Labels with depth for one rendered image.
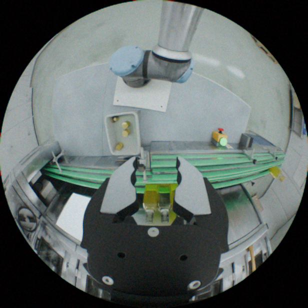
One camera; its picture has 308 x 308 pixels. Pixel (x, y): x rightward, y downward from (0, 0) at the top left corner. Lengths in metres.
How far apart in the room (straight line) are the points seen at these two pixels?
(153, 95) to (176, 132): 0.24
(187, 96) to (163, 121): 0.19
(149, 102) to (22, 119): 3.69
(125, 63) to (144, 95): 0.25
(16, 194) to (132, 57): 1.00
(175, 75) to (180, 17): 0.20
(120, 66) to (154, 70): 0.10
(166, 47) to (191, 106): 0.37
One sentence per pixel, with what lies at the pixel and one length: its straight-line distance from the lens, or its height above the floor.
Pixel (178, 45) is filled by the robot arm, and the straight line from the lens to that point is 0.28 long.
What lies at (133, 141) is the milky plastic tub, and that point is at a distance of 0.57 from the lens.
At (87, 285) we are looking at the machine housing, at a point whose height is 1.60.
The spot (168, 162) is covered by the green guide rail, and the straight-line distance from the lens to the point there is 0.41.
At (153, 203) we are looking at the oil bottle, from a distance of 0.40.
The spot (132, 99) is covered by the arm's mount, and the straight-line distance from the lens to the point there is 0.53.
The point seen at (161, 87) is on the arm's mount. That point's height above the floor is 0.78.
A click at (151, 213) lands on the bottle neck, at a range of 0.40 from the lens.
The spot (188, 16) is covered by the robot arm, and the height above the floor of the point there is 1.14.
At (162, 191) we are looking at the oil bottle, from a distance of 0.43.
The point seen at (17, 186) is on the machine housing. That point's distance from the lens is 0.93.
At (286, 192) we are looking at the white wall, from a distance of 6.26.
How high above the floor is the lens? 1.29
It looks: 61 degrees down
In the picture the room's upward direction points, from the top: 176 degrees counter-clockwise
